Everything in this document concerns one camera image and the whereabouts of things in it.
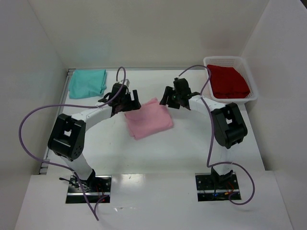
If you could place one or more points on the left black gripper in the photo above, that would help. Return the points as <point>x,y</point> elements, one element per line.
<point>129,102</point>

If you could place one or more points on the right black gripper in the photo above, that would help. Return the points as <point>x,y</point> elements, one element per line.
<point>171,100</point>

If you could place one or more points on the pink t shirt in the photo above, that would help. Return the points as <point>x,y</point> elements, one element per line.
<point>150,119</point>

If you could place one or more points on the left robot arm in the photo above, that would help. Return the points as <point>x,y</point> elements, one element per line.
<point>68,135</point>

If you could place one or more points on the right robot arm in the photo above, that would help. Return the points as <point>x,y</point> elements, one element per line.
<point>227,124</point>

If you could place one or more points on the teal folded t shirt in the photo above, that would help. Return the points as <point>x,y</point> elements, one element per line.
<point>87,83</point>

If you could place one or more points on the red t shirt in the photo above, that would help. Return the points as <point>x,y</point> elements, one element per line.
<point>227,83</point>

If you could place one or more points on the white plastic basket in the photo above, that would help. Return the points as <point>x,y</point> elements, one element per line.
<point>240,65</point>

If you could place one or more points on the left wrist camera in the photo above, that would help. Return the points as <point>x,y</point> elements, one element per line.
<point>125,82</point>

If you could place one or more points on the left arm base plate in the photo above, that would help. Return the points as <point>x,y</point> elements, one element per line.
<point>99,191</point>

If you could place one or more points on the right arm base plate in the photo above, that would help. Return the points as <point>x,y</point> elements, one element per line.
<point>207,191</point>

